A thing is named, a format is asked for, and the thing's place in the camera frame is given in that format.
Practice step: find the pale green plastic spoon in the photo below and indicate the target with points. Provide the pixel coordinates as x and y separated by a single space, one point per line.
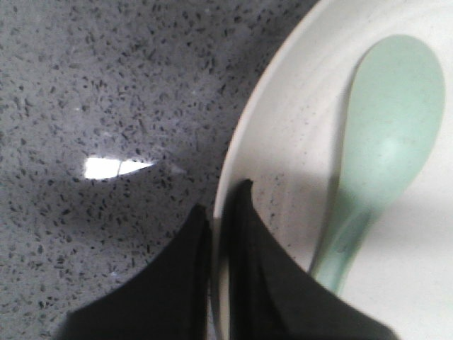
394 114

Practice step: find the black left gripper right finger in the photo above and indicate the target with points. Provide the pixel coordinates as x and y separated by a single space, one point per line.
271 297

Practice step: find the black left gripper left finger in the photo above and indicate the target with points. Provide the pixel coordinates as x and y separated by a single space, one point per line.
166 300

